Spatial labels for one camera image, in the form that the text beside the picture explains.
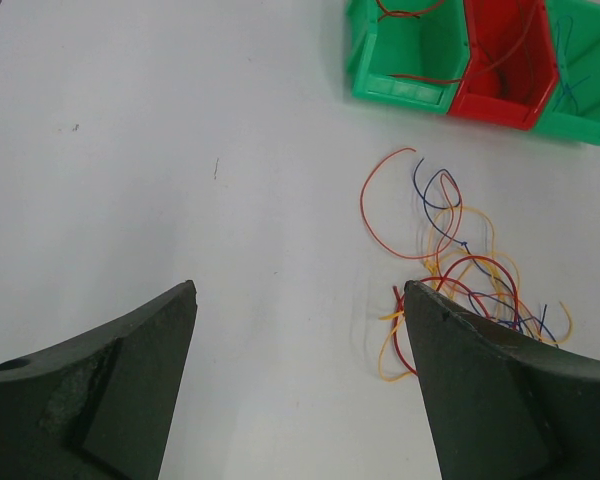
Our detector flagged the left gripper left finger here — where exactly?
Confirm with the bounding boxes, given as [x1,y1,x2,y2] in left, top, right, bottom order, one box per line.
[0,281,197,479]

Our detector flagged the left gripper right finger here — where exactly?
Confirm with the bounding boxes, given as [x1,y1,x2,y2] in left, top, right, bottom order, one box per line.
[404,281,600,479]

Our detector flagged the yellow wire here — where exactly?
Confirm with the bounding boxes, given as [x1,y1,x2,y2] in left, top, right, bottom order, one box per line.
[377,205,574,384]

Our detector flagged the red bin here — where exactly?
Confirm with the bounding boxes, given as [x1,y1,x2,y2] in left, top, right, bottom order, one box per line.
[449,0,558,131]

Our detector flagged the left green bin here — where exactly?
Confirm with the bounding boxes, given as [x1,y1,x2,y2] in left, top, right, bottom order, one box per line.
[346,1,470,115]

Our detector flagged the green bin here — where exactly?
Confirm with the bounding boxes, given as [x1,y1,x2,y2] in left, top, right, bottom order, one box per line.
[346,1,470,115]
[533,1,600,146]

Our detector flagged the right green bin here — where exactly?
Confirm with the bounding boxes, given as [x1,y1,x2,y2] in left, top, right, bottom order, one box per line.
[533,1,600,146]

